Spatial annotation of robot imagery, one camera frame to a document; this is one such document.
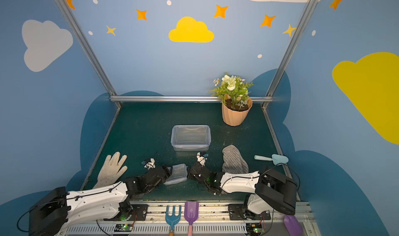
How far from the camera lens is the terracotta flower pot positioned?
38.6 inches

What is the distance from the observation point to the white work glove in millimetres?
850

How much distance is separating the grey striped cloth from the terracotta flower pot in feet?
0.64

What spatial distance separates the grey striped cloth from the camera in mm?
884

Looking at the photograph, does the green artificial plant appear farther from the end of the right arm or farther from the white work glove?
the white work glove
